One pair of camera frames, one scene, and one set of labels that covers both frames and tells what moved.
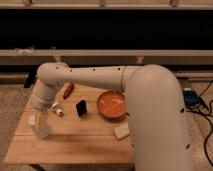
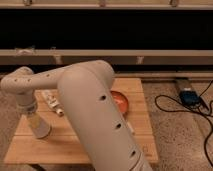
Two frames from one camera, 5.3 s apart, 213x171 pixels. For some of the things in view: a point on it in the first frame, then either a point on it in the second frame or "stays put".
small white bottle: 57,109 stays put
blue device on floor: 191,98 stays put
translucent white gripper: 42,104 to 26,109
